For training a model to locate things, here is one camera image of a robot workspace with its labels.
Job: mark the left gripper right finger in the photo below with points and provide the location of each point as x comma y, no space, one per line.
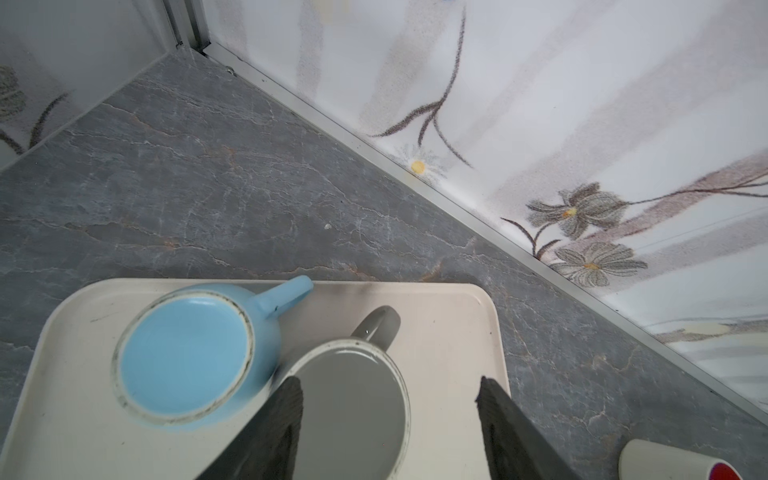
514,448

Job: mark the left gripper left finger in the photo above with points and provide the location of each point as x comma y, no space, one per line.
266,448

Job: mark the tall grey mug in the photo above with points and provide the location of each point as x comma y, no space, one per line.
356,410

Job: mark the white round mug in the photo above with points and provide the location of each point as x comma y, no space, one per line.
641,459

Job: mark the beige plastic tray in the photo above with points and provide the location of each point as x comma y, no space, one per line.
69,425

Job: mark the light blue mug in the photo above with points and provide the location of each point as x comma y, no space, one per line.
198,354

